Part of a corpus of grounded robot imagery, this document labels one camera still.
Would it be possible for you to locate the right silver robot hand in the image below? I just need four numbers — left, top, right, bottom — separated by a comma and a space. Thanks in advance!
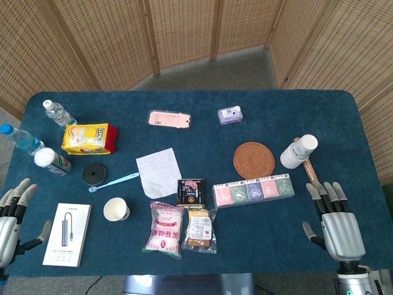
302, 181, 367, 262

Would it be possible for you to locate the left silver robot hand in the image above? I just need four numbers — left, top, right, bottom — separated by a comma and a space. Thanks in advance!
0, 177, 53, 268

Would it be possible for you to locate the white paper cup blue flower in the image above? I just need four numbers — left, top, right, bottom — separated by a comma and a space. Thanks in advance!
103, 197, 130, 222

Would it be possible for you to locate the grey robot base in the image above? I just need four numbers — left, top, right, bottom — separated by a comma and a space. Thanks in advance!
122, 272, 255, 295

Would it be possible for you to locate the black round disc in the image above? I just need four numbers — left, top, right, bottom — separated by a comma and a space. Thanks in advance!
82, 162, 108, 186

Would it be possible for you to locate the brown round woven coaster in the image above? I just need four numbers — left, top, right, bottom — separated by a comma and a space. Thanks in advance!
233, 141, 276, 180

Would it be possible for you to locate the white USB hub box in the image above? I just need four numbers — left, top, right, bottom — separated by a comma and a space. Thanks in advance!
42, 203, 92, 268

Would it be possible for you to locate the long brown box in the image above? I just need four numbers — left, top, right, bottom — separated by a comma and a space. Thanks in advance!
293, 137, 317, 186

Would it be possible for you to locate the white capped bottle green label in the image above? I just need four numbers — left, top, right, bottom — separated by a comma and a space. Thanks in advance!
34, 147, 72, 176

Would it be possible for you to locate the clear bottle blue cap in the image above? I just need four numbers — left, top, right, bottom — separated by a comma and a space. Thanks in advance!
0, 124, 45, 156

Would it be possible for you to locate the stack of white paper cups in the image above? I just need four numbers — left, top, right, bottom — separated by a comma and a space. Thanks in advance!
279, 134, 319, 170

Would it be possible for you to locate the multicolour tissue pack bundle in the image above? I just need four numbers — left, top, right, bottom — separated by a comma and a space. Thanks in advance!
212, 173, 295, 210

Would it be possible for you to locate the light blue toothbrush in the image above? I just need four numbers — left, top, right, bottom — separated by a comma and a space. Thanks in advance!
88, 172, 141, 194

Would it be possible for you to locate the yellow red biscuit bag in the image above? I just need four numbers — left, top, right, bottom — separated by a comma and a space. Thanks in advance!
61, 123, 119, 155

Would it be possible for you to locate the clear water bottle white cap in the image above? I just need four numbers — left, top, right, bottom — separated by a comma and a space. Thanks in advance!
42, 99, 78, 130

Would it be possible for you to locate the clear bag with brown cake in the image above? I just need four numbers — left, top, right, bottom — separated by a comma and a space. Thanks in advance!
181, 208, 217, 254

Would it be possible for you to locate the black luncheon meat can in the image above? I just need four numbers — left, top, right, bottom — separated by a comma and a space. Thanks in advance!
176, 178, 206, 209

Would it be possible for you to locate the white sugar bag pink print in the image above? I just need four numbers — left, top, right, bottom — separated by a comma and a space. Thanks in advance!
142, 201, 185, 261

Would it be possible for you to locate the white paper napkin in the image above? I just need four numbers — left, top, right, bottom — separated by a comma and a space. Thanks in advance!
136, 147, 182, 200

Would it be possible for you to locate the purple item in clear case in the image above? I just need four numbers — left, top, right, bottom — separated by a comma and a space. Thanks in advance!
217, 105, 244, 126

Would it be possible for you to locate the pink card in clear pack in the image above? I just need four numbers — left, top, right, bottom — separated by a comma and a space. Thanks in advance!
147, 109, 192, 130

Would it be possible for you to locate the wicker folding screen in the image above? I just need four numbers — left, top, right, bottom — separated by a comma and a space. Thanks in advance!
0, 0, 393, 186

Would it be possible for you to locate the black floor cable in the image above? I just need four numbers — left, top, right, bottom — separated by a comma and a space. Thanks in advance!
84, 275, 104, 295

